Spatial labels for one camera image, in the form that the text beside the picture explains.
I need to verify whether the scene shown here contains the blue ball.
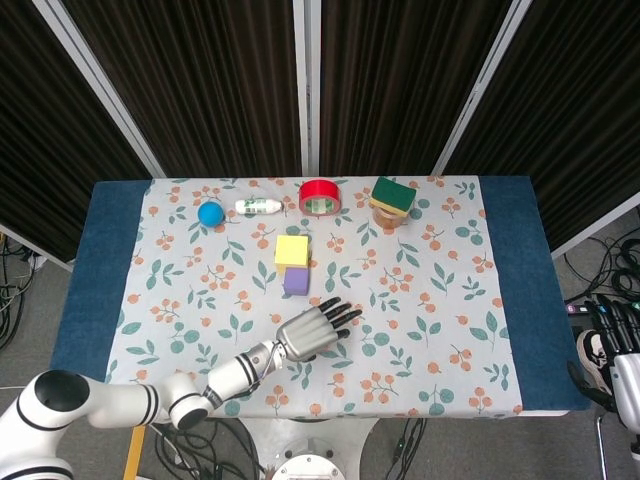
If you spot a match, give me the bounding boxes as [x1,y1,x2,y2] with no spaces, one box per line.
[197,202,225,229]

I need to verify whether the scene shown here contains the yellow block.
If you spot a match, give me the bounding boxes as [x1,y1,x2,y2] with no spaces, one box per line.
[274,234,311,274]

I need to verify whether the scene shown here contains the black cable bundle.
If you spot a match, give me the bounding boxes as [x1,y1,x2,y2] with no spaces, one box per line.
[562,232,640,306]
[149,418,266,480]
[0,232,44,354]

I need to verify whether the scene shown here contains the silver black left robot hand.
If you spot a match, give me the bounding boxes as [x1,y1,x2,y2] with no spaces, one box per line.
[275,296,364,363]

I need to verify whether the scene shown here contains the grey metal stand pole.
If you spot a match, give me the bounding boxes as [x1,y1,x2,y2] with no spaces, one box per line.
[593,414,610,480]

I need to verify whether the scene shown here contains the white black sneaker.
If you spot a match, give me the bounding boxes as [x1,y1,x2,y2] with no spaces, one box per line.
[577,329,616,396]

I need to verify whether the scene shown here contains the clear jar of rubber bands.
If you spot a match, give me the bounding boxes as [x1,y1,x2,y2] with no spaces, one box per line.
[372,202,410,229]

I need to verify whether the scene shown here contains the blue table cover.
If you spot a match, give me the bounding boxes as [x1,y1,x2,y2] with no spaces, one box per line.
[48,174,592,416]

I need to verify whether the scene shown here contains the black cable with green light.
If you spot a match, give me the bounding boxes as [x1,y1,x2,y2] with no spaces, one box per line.
[388,417,427,480]

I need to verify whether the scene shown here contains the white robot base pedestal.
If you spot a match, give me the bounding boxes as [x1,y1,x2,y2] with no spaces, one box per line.
[239,417,381,480]

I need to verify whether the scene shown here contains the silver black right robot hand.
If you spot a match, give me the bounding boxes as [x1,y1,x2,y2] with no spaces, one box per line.
[567,293,640,431]

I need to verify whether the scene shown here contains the red tape roll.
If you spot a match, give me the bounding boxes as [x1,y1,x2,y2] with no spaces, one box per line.
[298,180,342,218]

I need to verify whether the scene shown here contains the yellow wooden strip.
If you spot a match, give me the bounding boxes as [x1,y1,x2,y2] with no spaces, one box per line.
[122,424,147,480]

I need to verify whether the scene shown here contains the floral printed tablecloth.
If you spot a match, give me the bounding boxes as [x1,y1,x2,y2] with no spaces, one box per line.
[103,175,525,419]

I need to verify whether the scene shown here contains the purple block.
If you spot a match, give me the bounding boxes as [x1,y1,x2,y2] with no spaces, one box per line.
[282,267,310,297]

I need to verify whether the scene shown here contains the green yellow sponge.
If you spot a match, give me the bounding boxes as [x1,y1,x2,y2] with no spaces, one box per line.
[370,176,418,217]

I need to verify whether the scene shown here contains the white bottle green label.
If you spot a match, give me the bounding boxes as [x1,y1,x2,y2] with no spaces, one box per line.
[234,197,285,217]

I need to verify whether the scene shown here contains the dark ribbed partition panel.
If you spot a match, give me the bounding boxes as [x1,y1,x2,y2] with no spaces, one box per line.
[0,0,166,274]
[432,0,640,259]
[34,0,309,179]
[304,0,526,177]

